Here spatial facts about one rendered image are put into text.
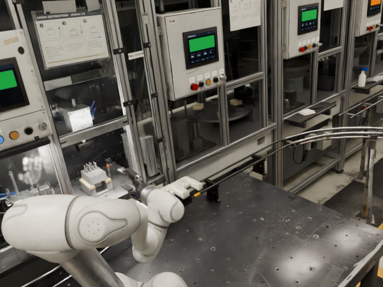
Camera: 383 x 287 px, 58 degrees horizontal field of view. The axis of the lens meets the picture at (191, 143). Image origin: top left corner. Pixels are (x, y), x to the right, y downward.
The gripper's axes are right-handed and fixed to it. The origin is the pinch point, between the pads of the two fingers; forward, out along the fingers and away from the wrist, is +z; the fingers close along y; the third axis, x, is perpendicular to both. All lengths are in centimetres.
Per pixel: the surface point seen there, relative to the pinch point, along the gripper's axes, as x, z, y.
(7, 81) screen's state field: 33, 18, 52
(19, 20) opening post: 20, 23, 74
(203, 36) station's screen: -73, 18, 54
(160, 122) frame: -38.6, 22.3, 11.6
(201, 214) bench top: -44, 0, -44
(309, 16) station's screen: -178, 18, 53
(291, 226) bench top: -70, -44, -44
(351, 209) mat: -196, -19, -111
